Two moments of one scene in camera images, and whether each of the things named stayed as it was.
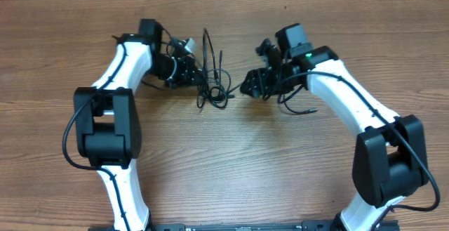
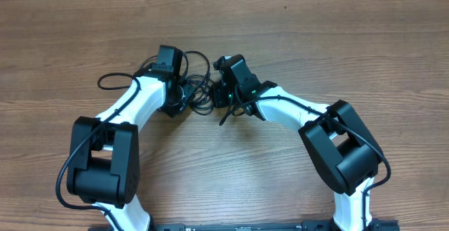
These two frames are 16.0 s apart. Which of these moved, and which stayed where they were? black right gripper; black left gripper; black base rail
Moved: black left gripper; black right gripper
Stayed: black base rail
